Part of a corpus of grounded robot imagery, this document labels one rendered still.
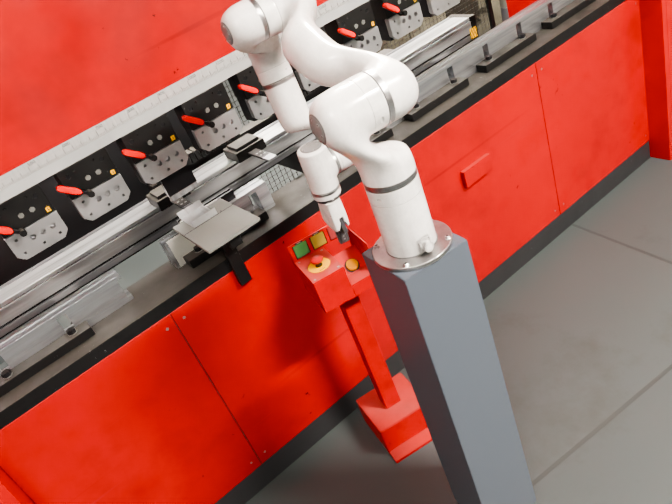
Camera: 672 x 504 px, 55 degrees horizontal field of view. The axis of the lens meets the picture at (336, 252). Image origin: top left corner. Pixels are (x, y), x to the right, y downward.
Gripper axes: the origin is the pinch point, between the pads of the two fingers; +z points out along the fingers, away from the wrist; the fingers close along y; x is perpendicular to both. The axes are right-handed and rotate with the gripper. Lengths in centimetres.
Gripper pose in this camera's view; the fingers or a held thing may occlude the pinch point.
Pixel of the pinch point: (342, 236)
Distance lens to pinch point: 195.0
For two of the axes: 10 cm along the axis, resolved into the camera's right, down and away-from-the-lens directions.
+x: 8.5, -4.8, 2.0
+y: 4.4, 4.5, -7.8
